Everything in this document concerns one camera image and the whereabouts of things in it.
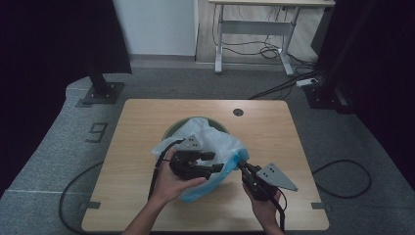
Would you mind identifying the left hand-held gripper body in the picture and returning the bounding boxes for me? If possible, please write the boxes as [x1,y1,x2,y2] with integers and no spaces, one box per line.
[168,134,210,181]

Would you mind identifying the right hand-held gripper black cable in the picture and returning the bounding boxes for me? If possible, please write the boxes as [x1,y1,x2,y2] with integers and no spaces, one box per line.
[268,187,289,233]

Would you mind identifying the white plastic bag blue edge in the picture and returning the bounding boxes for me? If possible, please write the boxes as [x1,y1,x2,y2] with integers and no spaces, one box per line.
[151,117,251,204]

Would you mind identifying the black looped floor cable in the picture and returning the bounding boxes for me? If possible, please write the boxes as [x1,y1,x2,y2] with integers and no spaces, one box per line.
[311,159,373,200]

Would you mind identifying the black slanted stand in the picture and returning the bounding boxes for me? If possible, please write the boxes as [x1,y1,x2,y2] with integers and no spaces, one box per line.
[302,0,381,115]

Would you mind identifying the tangled black desk cables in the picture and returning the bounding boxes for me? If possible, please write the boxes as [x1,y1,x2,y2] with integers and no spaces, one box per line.
[211,4,319,67]

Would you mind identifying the left hand-held gripper black cable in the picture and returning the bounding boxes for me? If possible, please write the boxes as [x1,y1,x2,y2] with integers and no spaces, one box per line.
[147,138,185,202]

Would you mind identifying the person's right hand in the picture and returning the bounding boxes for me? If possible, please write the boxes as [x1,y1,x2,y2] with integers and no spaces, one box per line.
[243,182,283,229]

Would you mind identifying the white power strip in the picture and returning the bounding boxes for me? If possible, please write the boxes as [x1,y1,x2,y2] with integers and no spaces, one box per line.
[296,77,319,88]

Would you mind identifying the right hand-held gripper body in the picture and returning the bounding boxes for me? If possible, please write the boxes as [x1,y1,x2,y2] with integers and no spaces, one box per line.
[241,163,299,202]

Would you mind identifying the hand-held gripper black cable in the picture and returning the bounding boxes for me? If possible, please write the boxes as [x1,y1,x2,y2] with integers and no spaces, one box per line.
[268,187,289,233]
[147,138,185,202]

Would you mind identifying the black cables by power strip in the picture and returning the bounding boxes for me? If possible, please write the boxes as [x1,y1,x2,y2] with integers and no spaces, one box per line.
[248,69,324,101]

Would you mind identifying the black stand with square base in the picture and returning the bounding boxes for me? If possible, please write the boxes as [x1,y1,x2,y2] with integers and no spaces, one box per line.
[81,65,126,106]

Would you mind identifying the white frame desk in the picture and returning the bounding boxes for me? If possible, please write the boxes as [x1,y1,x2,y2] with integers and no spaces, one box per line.
[207,0,337,76]

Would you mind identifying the person's left hand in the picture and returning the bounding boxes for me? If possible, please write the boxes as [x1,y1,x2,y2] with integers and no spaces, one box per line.
[151,148,209,206]

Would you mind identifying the green plastic waste bin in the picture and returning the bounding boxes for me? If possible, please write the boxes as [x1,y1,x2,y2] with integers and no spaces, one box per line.
[161,116,230,141]

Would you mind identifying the black curtain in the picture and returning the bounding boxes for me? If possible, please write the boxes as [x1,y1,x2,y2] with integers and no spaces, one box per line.
[311,0,415,192]
[0,0,133,197]

